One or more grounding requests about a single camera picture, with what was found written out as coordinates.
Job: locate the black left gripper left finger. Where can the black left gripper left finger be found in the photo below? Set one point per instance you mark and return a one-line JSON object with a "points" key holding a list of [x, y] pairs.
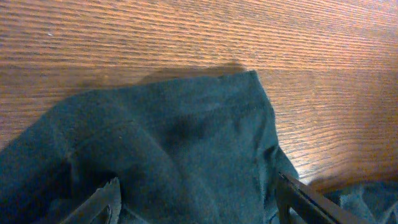
{"points": [[103, 206]]}

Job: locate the dark green t-shirt white print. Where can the dark green t-shirt white print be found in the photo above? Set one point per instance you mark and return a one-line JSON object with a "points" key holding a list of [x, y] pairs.
{"points": [[193, 147]]}

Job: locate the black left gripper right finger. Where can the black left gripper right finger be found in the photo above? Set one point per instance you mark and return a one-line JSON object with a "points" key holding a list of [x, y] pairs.
{"points": [[296, 200]]}

